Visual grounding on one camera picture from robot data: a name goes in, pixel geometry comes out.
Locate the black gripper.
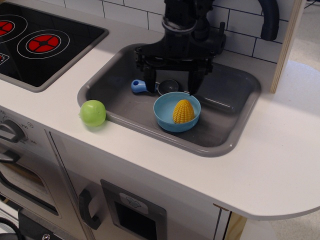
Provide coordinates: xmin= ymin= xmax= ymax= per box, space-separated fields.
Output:
xmin=134 ymin=30 xmax=215 ymax=96

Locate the yellow toy corn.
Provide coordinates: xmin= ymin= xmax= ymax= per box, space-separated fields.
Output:
xmin=172 ymin=99 xmax=195 ymax=124

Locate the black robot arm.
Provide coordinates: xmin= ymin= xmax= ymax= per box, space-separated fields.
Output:
xmin=134 ymin=0 xmax=214 ymax=95

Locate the blue plastic bowl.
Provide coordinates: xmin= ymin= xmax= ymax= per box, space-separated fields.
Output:
xmin=153 ymin=91 xmax=201 ymax=133

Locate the grey sink basin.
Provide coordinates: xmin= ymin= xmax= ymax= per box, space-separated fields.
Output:
xmin=77 ymin=44 xmax=261 ymax=157

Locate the green plastic ball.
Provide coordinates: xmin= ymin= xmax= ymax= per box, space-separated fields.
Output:
xmin=78 ymin=100 xmax=107 ymax=127

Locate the dark grey toy faucet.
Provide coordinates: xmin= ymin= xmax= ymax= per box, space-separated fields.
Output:
xmin=192 ymin=0 xmax=280 ymax=57

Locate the black toy stovetop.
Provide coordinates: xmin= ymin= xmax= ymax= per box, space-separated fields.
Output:
xmin=0 ymin=2 xmax=109 ymax=93

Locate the grey dispenser panel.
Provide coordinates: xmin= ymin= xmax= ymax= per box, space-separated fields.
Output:
xmin=100 ymin=179 xmax=168 ymax=240

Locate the grey oven knob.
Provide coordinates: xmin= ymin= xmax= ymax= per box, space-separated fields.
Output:
xmin=0 ymin=120 xmax=26 ymax=143

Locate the blue handled toy pan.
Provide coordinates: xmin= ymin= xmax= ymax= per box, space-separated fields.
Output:
xmin=130 ymin=79 xmax=179 ymax=96

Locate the wooden side post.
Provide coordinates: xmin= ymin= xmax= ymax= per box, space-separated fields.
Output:
xmin=269 ymin=0 xmax=306 ymax=94

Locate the black cabinet door handle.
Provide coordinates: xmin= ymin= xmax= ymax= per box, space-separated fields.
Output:
xmin=78 ymin=189 xmax=101 ymax=230

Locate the grey oven door handle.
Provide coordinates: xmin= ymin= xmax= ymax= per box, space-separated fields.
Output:
xmin=0 ymin=150 xmax=20 ymax=164

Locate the black cable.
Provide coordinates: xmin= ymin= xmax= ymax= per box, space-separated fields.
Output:
xmin=0 ymin=216 xmax=23 ymax=240

